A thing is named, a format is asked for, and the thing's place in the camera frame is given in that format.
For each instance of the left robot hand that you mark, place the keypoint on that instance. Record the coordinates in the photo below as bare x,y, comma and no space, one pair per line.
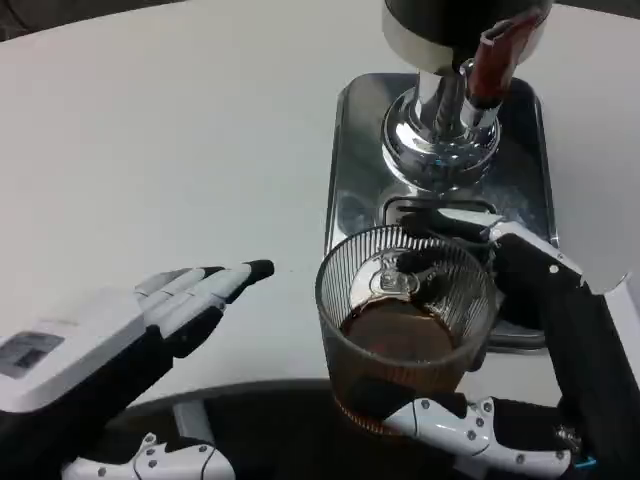
75,360

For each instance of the white table leg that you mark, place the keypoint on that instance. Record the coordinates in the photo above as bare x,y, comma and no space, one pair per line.
191,420

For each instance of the steel drip tray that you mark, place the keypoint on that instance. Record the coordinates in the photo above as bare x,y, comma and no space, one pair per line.
357,180

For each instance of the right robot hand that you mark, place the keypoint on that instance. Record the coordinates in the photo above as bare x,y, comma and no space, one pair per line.
580,350

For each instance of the slotted drip tray grid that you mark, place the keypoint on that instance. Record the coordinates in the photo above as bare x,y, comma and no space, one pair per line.
440,206

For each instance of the steel drink dispenser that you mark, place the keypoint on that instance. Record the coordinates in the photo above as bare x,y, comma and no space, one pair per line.
425,45

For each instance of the clear ribbed glass cup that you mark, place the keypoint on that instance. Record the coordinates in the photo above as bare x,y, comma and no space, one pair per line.
400,360

